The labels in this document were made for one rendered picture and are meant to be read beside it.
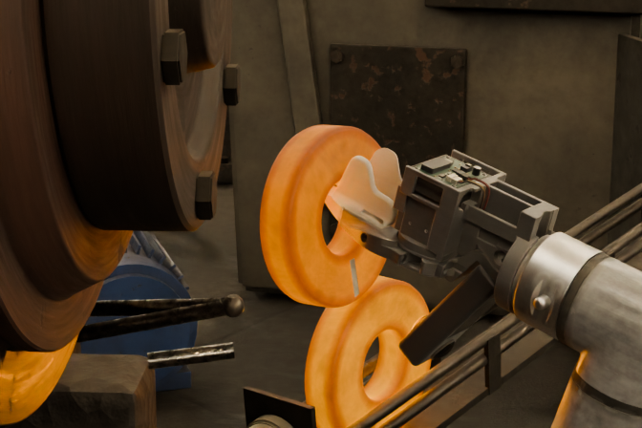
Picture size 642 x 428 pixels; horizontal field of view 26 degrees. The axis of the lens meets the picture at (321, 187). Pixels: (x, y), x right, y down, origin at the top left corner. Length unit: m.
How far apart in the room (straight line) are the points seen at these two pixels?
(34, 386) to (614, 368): 0.46
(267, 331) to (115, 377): 2.45
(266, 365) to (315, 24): 0.85
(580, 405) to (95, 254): 0.47
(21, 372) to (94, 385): 0.29
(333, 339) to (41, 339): 0.57
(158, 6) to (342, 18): 2.86
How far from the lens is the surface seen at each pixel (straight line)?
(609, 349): 1.03
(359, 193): 1.14
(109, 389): 0.99
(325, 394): 1.21
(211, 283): 3.82
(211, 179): 0.69
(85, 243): 0.66
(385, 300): 1.24
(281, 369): 3.21
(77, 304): 0.74
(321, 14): 3.44
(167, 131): 0.60
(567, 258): 1.05
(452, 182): 1.08
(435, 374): 1.30
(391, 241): 1.10
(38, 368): 0.74
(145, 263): 2.90
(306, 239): 1.14
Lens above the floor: 1.17
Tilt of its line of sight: 14 degrees down
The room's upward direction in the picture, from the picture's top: straight up
